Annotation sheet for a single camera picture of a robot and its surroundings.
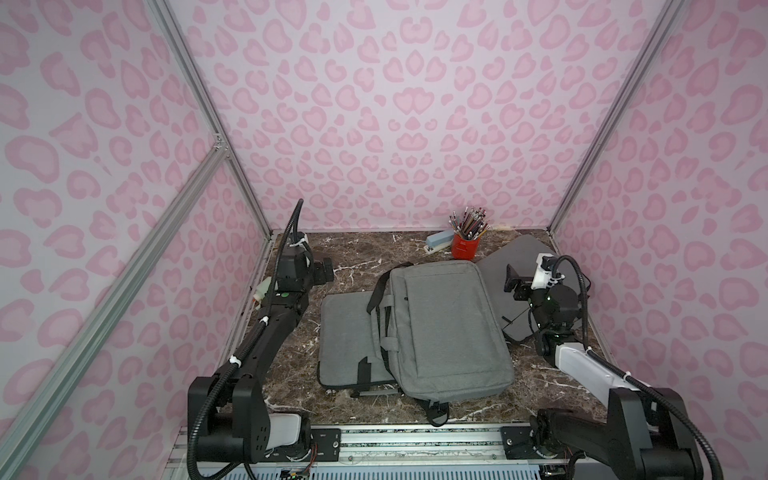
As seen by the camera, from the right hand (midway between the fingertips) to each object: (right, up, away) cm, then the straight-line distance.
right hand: (525, 265), depth 84 cm
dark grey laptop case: (-3, +1, -10) cm, 11 cm away
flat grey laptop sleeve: (-50, -26, +2) cm, 57 cm away
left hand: (-59, +2, +2) cm, 59 cm away
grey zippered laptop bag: (-24, -19, -1) cm, 31 cm away
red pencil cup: (-12, +5, +22) cm, 25 cm away
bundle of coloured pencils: (-10, +13, +20) cm, 26 cm away
